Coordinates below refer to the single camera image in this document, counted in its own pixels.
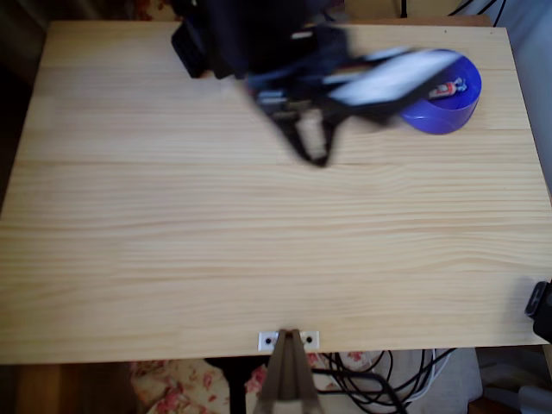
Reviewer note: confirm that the small red white object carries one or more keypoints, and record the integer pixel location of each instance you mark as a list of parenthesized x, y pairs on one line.
[(446, 89)]

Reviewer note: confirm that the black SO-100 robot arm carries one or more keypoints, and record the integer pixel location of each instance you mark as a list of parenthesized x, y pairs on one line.
[(259, 34)]

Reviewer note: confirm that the purple plastic bowl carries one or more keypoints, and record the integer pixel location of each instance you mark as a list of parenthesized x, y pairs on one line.
[(444, 118)]

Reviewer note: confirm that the black stand base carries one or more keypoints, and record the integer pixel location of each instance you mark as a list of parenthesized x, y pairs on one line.
[(237, 388)]

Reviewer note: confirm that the white cushion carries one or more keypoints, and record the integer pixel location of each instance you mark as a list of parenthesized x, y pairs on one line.
[(457, 379)]

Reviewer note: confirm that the floral patterned cloth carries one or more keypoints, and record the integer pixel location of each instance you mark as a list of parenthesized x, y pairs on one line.
[(181, 388)]

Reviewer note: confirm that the black webcam on gripper mount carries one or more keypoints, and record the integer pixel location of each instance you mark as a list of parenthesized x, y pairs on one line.
[(388, 79)]

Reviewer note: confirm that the white metal bracket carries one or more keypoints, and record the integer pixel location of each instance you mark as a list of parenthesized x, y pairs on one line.
[(264, 340)]

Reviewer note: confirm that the grey camera stand pole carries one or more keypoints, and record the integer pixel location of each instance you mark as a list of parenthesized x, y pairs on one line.
[(286, 379)]

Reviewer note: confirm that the black side camera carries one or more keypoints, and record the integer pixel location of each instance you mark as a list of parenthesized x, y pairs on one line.
[(543, 310)]

